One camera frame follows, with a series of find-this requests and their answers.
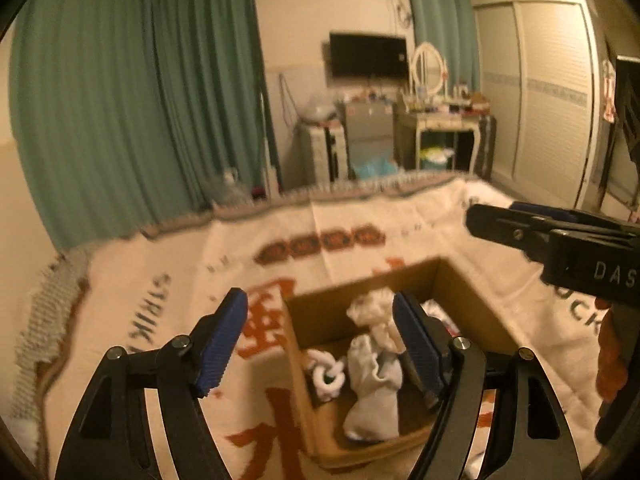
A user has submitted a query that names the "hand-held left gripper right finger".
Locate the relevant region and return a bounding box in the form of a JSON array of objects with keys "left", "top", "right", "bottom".
[{"left": 392, "top": 290, "right": 583, "bottom": 480}]

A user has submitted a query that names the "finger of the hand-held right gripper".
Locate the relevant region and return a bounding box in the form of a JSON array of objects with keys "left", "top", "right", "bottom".
[
  {"left": 465, "top": 203, "right": 553, "bottom": 264},
  {"left": 509, "top": 201, "right": 640, "bottom": 237}
]

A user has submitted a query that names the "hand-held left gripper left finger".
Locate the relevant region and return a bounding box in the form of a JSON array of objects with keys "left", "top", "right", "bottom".
[{"left": 54, "top": 287, "right": 249, "bottom": 480}]

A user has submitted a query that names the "long white sock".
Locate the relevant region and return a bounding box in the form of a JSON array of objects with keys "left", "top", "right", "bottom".
[{"left": 343, "top": 334, "right": 404, "bottom": 442}]

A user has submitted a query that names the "brown cardboard box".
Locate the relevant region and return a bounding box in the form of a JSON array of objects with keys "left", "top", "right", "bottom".
[{"left": 281, "top": 256, "right": 521, "bottom": 471}]

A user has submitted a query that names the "person's right hand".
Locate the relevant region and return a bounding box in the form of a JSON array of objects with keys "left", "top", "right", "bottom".
[{"left": 597, "top": 309, "right": 629, "bottom": 397}]

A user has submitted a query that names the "white cloth with red print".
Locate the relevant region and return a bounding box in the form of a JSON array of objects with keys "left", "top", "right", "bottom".
[{"left": 422, "top": 300, "right": 462, "bottom": 338}]

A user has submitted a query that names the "white knotted sock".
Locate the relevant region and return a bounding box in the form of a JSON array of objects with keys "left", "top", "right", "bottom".
[{"left": 306, "top": 349, "right": 348, "bottom": 402}]

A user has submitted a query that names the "printed white blanket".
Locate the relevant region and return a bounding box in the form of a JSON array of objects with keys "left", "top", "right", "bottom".
[{"left": 0, "top": 171, "right": 640, "bottom": 480}]

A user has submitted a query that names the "white sliding wardrobe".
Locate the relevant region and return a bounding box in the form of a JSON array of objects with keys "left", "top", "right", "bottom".
[{"left": 472, "top": 0, "right": 610, "bottom": 209}]

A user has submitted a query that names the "white dressing table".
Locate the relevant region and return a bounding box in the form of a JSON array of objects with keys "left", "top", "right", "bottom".
[{"left": 394, "top": 96, "right": 497, "bottom": 177}]

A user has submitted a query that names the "hanging patterned cloth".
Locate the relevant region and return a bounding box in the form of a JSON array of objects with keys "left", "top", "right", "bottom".
[{"left": 601, "top": 59, "right": 619, "bottom": 124}]

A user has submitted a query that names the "blue plastic bag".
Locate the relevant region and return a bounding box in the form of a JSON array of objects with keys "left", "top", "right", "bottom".
[{"left": 351, "top": 154, "right": 402, "bottom": 181}]

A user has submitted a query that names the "clear water jug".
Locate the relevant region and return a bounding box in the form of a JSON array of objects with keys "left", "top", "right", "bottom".
[{"left": 207, "top": 167, "right": 254, "bottom": 209}]

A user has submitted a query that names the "grey mini fridge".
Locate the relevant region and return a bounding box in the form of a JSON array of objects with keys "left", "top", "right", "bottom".
[{"left": 342, "top": 100, "right": 399, "bottom": 179}]

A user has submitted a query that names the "white oval vanity mirror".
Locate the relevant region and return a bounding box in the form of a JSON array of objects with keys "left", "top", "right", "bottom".
[{"left": 408, "top": 42, "right": 450, "bottom": 102}]

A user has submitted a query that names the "white upright pole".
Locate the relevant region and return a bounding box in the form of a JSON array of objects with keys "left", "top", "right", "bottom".
[{"left": 259, "top": 85, "right": 282, "bottom": 197}]

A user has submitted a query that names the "white low cabinet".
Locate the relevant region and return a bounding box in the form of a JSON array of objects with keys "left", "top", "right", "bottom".
[{"left": 299, "top": 122, "right": 349, "bottom": 187}]

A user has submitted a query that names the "narrow teal curtain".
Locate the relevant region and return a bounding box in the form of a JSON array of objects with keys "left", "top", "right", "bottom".
[{"left": 402, "top": 0, "right": 484, "bottom": 102}]

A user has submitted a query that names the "clear plastic bag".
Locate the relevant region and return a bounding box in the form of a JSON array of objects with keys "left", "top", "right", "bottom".
[{"left": 298, "top": 91, "right": 342, "bottom": 126}]

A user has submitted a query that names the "wide teal curtain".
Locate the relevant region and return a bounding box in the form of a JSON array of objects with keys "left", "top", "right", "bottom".
[{"left": 9, "top": 0, "right": 201, "bottom": 252}]

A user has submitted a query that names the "black wall television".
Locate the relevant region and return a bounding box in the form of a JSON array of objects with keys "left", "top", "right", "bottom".
[{"left": 328, "top": 32, "right": 409, "bottom": 81}]

